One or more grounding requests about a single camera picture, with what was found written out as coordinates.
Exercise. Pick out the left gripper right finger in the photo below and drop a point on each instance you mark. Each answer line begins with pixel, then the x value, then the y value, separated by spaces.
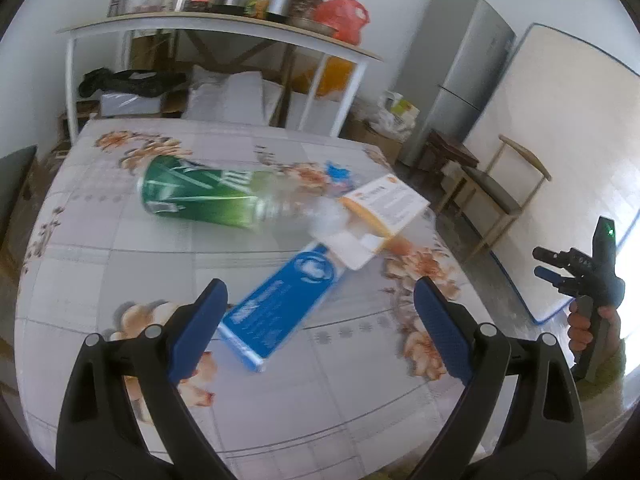
pixel 518 416

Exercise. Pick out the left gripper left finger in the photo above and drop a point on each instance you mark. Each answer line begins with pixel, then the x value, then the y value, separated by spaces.
pixel 98 436

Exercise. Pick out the blue toothpaste box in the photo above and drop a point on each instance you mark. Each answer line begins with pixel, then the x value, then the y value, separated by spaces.
pixel 258 325

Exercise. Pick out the orange white paper box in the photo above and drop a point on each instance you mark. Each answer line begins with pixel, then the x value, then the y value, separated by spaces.
pixel 369 217

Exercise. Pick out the green label plastic bottle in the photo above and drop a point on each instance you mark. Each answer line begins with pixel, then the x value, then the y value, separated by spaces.
pixel 260 200

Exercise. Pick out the right hand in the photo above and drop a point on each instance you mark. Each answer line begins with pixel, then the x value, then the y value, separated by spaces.
pixel 579 331

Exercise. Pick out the wooden chair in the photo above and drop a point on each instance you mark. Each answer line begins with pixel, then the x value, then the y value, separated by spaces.
pixel 481 181

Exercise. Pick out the white mattress blue trim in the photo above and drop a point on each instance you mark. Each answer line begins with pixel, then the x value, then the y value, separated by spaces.
pixel 577 109

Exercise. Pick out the dark wooden stool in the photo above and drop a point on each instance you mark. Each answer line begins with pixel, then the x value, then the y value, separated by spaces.
pixel 440 150

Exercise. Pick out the cardboard box with clutter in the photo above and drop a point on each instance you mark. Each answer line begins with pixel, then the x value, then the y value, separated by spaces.
pixel 386 125

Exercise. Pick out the grey refrigerator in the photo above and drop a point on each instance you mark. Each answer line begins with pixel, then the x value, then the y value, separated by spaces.
pixel 452 66

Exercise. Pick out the yellow plastic bag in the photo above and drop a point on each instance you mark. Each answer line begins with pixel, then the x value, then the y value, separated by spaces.
pixel 335 76

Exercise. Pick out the black bag under shelf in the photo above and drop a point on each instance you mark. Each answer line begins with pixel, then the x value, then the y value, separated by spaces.
pixel 146 83

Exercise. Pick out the red plastic bag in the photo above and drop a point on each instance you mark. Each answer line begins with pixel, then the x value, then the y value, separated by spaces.
pixel 346 17

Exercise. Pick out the white sack under shelf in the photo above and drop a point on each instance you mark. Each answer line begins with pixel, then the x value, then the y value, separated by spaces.
pixel 217 97

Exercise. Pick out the orange pickle jar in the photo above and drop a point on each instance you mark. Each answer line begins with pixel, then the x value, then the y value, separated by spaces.
pixel 257 9

